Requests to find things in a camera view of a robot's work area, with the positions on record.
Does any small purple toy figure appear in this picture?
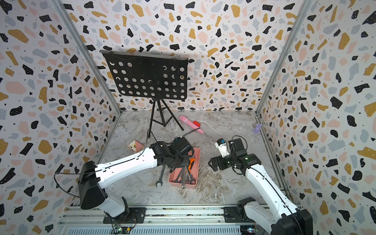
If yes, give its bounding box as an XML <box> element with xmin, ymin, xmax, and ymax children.
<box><xmin>253</xmin><ymin>123</ymin><xmax>262</xmax><ymax>134</ymax></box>

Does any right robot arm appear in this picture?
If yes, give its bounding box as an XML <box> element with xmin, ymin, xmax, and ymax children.
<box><xmin>208</xmin><ymin>136</ymin><xmax>313</xmax><ymax>235</ymax></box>

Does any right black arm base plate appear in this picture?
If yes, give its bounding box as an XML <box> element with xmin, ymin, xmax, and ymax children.
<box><xmin>223</xmin><ymin>206</ymin><xmax>254</xmax><ymax>223</ymax></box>

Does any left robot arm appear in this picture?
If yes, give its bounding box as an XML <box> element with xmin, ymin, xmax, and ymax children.
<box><xmin>78</xmin><ymin>137</ymin><xmax>195</xmax><ymax>218</ymax></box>

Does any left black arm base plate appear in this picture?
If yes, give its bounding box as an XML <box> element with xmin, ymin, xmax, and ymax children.
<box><xmin>103</xmin><ymin>207</ymin><xmax>146</xmax><ymax>225</ymax></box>

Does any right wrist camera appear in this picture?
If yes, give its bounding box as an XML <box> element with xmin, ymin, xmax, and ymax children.
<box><xmin>215</xmin><ymin>138</ymin><xmax>230</xmax><ymax>158</ymax></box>

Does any small pink card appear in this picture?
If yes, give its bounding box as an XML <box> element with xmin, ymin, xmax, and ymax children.
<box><xmin>128</xmin><ymin>140</ymin><xmax>145</xmax><ymax>153</ymax></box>

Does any pink handheld microphone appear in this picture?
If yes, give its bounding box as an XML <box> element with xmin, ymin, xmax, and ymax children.
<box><xmin>180</xmin><ymin>116</ymin><xmax>205</xmax><ymax>134</ymax></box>

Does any black perforated music stand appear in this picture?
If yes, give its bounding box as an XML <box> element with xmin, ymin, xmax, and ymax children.
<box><xmin>101</xmin><ymin>50</ymin><xmax>189</xmax><ymax>127</ymax></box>

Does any large silver combination wrench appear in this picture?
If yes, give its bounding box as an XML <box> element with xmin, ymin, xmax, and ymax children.
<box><xmin>155</xmin><ymin>165</ymin><xmax>166</xmax><ymax>188</ymax></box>

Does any orange handled adjustable wrench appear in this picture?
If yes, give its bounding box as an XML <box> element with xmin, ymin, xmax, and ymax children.
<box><xmin>188</xmin><ymin>158</ymin><xmax>195</xmax><ymax>173</ymax></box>

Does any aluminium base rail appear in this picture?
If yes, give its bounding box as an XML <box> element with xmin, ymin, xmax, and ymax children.
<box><xmin>56</xmin><ymin>204</ymin><xmax>268</xmax><ymax>235</ymax></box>

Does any pink plastic storage box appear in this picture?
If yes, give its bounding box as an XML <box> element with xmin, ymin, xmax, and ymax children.
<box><xmin>168</xmin><ymin>147</ymin><xmax>201</xmax><ymax>189</ymax></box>

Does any long silver combination wrench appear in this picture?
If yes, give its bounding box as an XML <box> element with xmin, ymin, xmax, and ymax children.
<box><xmin>181</xmin><ymin>166</ymin><xmax>186</xmax><ymax>189</ymax></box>

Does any red small object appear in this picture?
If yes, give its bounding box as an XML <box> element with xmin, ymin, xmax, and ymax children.
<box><xmin>193</xmin><ymin>121</ymin><xmax>201</xmax><ymax>127</ymax></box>

